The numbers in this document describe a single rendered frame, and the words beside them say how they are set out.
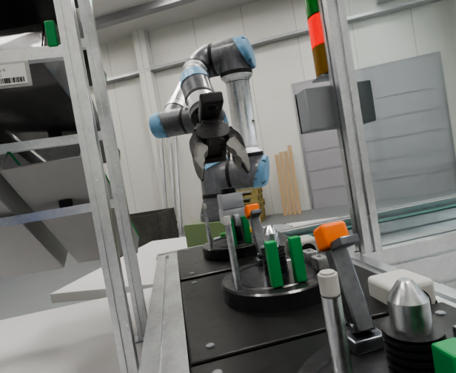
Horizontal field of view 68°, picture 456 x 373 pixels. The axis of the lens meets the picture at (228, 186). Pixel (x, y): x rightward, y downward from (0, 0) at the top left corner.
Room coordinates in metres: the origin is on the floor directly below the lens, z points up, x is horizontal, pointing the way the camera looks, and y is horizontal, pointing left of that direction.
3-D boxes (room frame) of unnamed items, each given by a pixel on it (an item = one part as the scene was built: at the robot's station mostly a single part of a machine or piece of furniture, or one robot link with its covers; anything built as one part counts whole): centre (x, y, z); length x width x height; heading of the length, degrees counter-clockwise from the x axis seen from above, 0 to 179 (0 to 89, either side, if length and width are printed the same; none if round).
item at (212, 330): (0.42, -0.04, 1.01); 0.24 x 0.24 x 0.13; 10
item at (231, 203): (0.66, 0.00, 1.06); 0.08 x 0.04 x 0.07; 9
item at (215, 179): (1.29, 0.03, 1.13); 0.13 x 0.12 x 0.14; 71
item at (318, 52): (0.58, -0.21, 1.28); 0.05 x 0.05 x 0.05
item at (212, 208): (1.29, 0.05, 1.01); 0.15 x 0.15 x 0.10
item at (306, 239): (0.59, -0.11, 0.97); 0.05 x 0.05 x 0.04; 10
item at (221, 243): (0.67, 0.00, 0.98); 0.14 x 0.14 x 0.02
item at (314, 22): (0.58, -0.21, 1.33); 0.05 x 0.05 x 0.05
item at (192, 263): (0.67, 0.00, 0.96); 0.24 x 0.24 x 0.02; 10
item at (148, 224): (5.81, 1.60, 0.36); 1.08 x 0.85 x 0.71; 76
